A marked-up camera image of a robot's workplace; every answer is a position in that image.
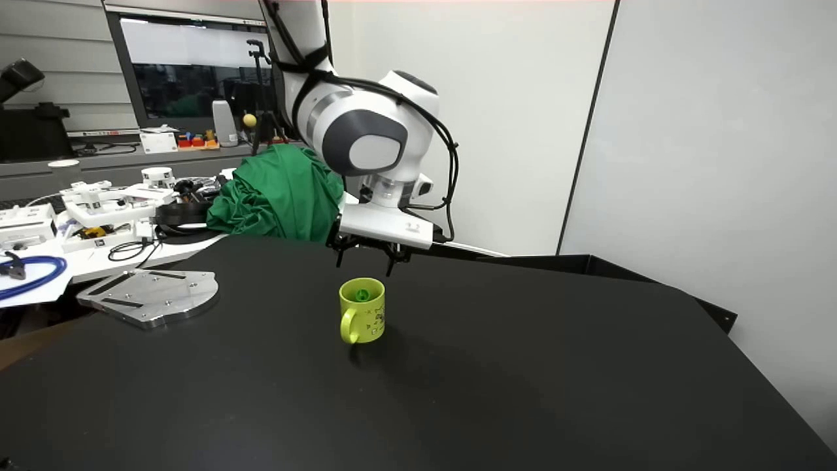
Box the yellow-green mug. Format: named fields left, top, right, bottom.
left=337, top=275, right=391, bottom=349

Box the blue cable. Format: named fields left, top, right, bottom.
left=0, top=252, right=72, bottom=307

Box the white plastic device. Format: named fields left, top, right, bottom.
left=56, top=165, right=179, bottom=241

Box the grey counter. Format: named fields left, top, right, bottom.
left=0, top=133, right=369, bottom=210

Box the black tripod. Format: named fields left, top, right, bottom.
left=244, top=36, right=289, bottom=159

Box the green cloth heap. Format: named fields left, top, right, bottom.
left=204, top=141, right=348, bottom=250

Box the black cable loop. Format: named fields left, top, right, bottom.
left=106, top=233, right=166, bottom=265

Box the green glue stick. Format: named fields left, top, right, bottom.
left=345, top=280, right=378, bottom=307

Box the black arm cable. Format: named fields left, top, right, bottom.
left=408, top=82, right=463, bottom=243

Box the dark framed monitor screen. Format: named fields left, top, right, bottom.
left=103, top=0, right=293, bottom=140

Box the white side table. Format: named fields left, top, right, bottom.
left=0, top=169, right=380, bottom=310

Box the grey metal plate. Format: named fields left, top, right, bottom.
left=76, top=268, right=221, bottom=331

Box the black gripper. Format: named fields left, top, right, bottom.
left=331, top=226, right=413, bottom=277

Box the small white box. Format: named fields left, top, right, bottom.
left=137, top=125, right=184, bottom=158

